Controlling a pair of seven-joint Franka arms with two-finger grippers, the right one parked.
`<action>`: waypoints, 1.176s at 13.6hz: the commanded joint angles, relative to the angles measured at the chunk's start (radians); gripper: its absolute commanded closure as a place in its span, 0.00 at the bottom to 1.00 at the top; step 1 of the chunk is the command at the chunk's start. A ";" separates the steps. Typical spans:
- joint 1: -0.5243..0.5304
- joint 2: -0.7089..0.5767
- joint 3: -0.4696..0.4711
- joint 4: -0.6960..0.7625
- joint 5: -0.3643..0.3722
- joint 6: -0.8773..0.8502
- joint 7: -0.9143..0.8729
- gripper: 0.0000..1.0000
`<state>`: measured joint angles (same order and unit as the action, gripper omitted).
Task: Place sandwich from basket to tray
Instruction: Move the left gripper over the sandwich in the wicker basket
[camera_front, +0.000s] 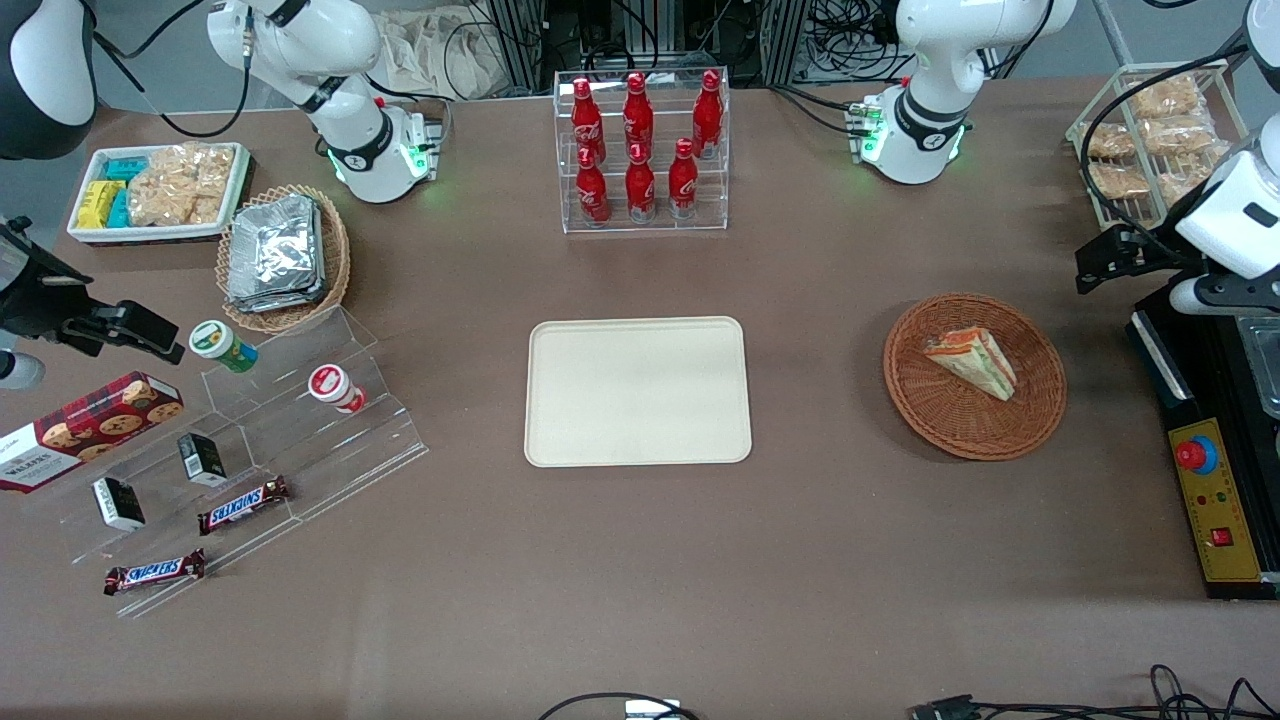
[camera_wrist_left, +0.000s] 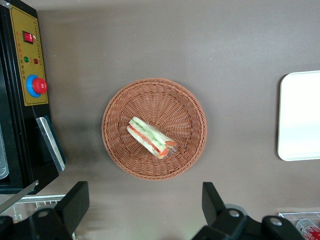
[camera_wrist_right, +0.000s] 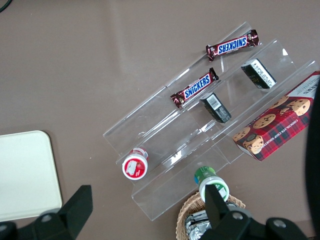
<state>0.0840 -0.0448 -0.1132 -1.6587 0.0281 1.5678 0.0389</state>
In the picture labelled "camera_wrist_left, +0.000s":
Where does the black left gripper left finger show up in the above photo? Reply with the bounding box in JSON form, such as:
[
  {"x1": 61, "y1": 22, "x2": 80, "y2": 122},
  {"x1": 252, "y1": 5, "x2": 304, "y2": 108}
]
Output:
[{"x1": 0, "y1": 181, "x2": 90, "y2": 240}]

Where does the red rocker power switch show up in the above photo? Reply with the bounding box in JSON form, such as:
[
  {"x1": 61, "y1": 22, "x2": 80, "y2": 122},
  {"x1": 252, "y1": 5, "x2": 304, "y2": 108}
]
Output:
[{"x1": 22, "y1": 30, "x2": 35, "y2": 45}]

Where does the red emergency stop button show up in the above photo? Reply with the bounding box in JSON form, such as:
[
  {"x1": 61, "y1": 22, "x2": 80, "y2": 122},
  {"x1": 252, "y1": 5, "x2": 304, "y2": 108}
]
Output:
[{"x1": 26, "y1": 74, "x2": 48, "y2": 97}]

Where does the silver metal plate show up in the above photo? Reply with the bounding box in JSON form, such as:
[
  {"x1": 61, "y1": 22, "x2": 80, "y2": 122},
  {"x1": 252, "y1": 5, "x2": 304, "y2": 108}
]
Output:
[{"x1": 35, "y1": 116, "x2": 66, "y2": 173}]

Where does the clear acrylic box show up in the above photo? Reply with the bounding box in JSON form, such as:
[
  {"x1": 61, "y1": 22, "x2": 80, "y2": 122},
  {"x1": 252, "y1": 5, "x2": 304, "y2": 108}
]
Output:
[{"x1": 276, "y1": 210, "x2": 320, "y2": 240}]

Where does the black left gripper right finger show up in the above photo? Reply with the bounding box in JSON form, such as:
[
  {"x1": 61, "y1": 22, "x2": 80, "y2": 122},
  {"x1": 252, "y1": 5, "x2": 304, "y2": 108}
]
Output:
[{"x1": 192, "y1": 181, "x2": 306, "y2": 240}]

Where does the red and white can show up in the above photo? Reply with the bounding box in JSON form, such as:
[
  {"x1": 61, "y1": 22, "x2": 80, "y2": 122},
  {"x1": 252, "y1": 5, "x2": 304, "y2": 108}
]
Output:
[{"x1": 295, "y1": 218, "x2": 320, "y2": 240}]

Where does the black machine with yellow panel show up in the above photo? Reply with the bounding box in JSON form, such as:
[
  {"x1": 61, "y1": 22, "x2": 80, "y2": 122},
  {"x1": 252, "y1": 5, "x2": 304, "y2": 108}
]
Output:
[{"x1": 0, "y1": 0, "x2": 67, "y2": 195}]

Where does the brown woven wicker basket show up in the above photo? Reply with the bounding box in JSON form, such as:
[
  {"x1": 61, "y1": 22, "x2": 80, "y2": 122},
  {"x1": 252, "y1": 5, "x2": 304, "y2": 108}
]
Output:
[{"x1": 101, "y1": 78, "x2": 208, "y2": 181}]

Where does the plastic-wrapped triangle sandwich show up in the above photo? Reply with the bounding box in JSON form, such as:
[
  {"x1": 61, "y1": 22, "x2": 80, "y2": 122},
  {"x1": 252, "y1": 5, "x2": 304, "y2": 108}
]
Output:
[{"x1": 126, "y1": 116, "x2": 179, "y2": 160}]

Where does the white plastic tray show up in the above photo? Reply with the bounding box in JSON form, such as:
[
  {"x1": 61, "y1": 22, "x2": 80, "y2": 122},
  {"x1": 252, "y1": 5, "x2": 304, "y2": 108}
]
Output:
[{"x1": 277, "y1": 70, "x2": 320, "y2": 162}]

